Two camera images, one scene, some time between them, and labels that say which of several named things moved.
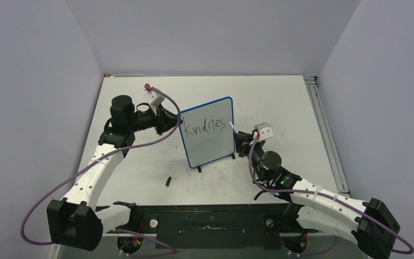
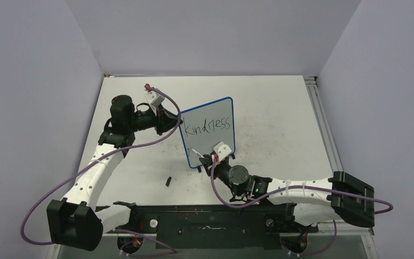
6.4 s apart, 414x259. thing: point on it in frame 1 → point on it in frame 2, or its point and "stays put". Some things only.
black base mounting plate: (214, 226) stays put
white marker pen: (234, 128) → (200, 155)
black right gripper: (243, 141) → (208, 161)
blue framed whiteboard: (208, 135) stays put
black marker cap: (168, 181) stays put
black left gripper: (164, 120) stays put
